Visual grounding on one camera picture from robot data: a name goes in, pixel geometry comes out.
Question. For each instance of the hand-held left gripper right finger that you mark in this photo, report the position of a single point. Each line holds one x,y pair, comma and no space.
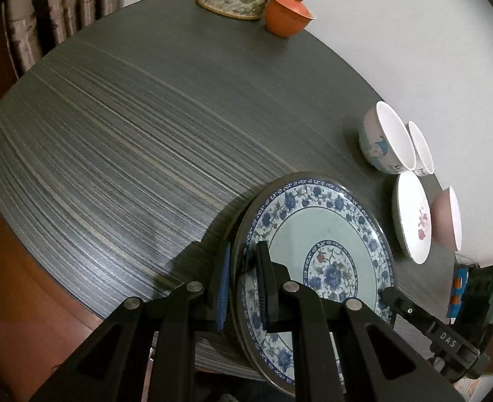
271,293

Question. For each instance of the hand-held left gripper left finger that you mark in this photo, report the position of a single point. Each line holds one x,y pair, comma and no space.
223,289

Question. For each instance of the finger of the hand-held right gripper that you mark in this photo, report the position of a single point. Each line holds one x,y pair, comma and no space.
403,305
459,297

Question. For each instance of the blue floral porcelain plate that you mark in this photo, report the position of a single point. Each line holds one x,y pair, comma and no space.
338,234

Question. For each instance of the white bowl with blue print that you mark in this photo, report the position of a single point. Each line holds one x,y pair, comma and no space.
390,138

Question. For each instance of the pink bowl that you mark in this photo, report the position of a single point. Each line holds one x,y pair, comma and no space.
449,217

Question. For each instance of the small white plate pink flower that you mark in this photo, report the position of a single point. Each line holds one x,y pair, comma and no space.
411,213

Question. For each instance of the orange lidded tea cup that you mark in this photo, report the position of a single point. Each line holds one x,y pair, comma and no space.
286,16

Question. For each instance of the beige patterned curtain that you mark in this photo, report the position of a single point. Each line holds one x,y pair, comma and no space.
62,4

